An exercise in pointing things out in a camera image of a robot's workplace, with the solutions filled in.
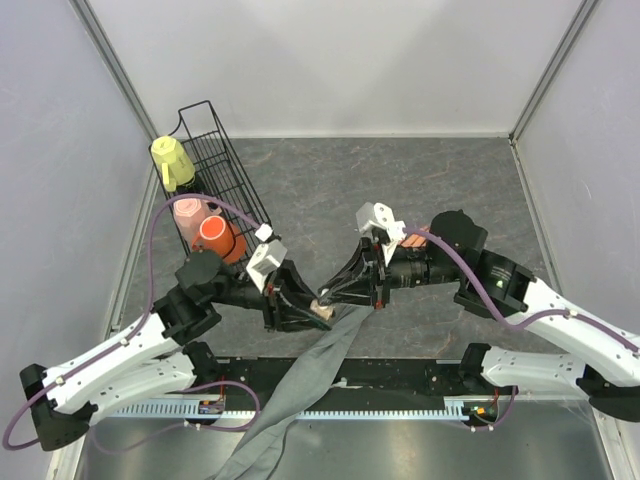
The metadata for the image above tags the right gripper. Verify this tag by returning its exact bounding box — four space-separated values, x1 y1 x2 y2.
318 234 461 308

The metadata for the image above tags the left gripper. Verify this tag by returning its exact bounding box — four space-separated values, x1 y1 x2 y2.
206 257 336 333

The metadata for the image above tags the nail polish bottle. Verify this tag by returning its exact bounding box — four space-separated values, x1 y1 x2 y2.
310 299 334 321

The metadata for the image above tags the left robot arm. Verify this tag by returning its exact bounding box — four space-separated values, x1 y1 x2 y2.
20 250 334 452

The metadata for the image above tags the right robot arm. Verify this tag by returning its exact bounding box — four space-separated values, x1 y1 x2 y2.
319 203 639 423

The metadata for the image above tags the grey sleeve forearm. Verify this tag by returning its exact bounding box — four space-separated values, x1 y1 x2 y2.
215 306 373 479

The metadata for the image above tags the mannequin hand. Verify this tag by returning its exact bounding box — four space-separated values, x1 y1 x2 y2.
401 233 428 249

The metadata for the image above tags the orange mug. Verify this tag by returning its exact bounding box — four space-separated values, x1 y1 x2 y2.
192 216 247 265

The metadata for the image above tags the pink mug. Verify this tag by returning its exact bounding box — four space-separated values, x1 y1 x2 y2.
173 197 222 242

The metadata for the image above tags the yellow mug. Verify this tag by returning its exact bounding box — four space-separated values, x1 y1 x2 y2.
151 136 196 193

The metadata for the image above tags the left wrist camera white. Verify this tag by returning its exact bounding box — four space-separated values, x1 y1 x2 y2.
245 223 287 293

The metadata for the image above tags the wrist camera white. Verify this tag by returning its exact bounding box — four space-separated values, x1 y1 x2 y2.
245 223 287 293
356 202 406 245

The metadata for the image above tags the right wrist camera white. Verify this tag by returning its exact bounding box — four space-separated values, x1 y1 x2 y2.
356 202 406 245

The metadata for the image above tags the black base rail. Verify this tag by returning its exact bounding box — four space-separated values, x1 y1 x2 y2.
115 355 516 416

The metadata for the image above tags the black wire rack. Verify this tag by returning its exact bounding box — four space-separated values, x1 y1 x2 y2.
167 100 284 281

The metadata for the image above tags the light blue cable duct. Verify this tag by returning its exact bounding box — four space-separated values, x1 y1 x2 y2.
105 395 516 421

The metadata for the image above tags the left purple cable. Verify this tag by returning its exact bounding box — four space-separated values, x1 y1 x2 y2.
2 193 266 450

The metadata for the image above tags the purple cable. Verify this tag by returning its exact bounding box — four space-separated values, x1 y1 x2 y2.
404 225 640 354
2 193 266 450

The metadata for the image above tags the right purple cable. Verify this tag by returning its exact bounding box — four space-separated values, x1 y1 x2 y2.
404 225 640 354

